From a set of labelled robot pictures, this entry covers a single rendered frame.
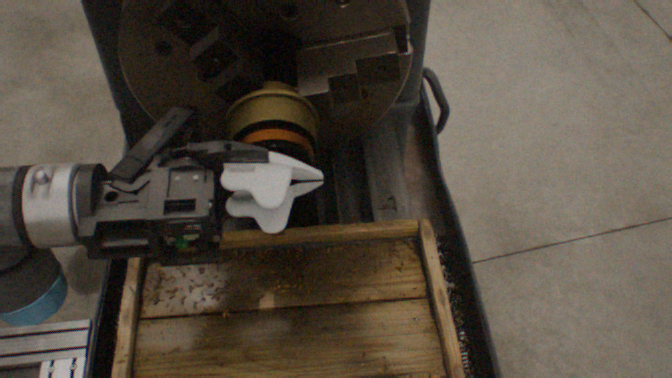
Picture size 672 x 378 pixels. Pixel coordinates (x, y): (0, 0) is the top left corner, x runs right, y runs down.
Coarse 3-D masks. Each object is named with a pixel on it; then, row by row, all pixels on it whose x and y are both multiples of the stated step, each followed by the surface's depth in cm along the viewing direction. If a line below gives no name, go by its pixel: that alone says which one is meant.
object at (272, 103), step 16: (256, 96) 63; (272, 96) 63; (288, 96) 64; (240, 112) 64; (256, 112) 62; (272, 112) 62; (288, 112) 63; (304, 112) 64; (240, 128) 62; (256, 128) 62; (272, 128) 62; (288, 128) 62; (304, 128) 63; (256, 144) 61; (272, 144) 60; (288, 144) 61; (304, 144) 62; (304, 160) 62
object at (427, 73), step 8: (424, 72) 114; (432, 72) 115; (432, 80) 116; (432, 88) 119; (440, 88) 119; (440, 96) 122; (440, 104) 125; (448, 104) 128; (440, 112) 133; (448, 112) 131; (440, 120) 138; (440, 128) 141
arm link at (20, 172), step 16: (0, 176) 58; (16, 176) 58; (0, 192) 57; (16, 192) 57; (0, 208) 56; (16, 208) 57; (0, 224) 57; (16, 224) 57; (0, 240) 58; (16, 240) 58; (0, 256) 60; (16, 256) 61
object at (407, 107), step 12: (396, 108) 100; (408, 108) 100; (120, 120) 100; (132, 120) 100; (144, 120) 100; (396, 120) 102; (408, 120) 103; (132, 132) 101; (144, 132) 102; (396, 132) 104; (132, 144) 103
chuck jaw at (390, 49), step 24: (312, 48) 70; (336, 48) 70; (360, 48) 69; (384, 48) 68; (312, 72) 68; (336, 72) 67; (360, 72) 69; (384, 72) 70; (312, 96) 66; (336, 96) 69; (360, 96) 69
